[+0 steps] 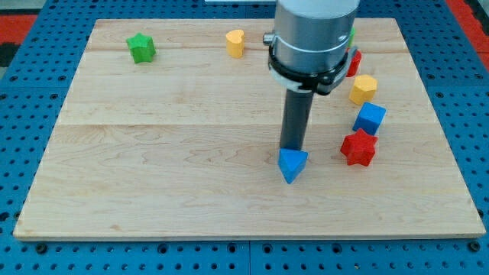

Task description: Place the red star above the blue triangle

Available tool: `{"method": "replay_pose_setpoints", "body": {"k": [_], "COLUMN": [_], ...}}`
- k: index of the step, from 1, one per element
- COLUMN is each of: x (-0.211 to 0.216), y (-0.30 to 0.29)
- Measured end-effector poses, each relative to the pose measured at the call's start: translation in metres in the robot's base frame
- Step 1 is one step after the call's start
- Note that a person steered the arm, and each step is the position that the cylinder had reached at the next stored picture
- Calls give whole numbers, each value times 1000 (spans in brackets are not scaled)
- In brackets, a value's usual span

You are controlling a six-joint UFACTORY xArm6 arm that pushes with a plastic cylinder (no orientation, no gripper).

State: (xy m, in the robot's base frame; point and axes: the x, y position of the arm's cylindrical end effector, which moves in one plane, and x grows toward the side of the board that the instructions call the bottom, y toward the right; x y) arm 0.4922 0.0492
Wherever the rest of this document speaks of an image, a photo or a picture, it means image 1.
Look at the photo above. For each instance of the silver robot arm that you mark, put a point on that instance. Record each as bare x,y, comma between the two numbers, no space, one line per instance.
311,36

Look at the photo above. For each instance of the red block behind arm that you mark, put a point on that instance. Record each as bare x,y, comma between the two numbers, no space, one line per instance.
354,64

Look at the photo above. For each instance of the green block behind arm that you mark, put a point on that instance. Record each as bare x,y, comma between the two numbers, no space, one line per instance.
351,38

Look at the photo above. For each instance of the blue triangle block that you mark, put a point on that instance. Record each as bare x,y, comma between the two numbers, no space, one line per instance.
291,163

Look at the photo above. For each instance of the red star block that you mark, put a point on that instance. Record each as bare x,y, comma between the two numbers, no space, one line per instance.
359,148

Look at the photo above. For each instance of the green star block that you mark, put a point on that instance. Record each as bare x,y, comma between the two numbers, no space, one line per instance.
141,48

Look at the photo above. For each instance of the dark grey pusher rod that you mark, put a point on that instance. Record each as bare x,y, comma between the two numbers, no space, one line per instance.
295,118

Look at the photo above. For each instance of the wooden board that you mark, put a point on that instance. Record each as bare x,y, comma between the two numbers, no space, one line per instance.
185,148

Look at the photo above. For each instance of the yellow heart block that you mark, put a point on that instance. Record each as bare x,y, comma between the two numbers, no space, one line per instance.
235,43

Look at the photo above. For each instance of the blue cube block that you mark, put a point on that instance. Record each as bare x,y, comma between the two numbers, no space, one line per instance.
369,118

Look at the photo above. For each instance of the yellow hexagon block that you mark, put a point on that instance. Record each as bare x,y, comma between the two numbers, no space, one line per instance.
363,89

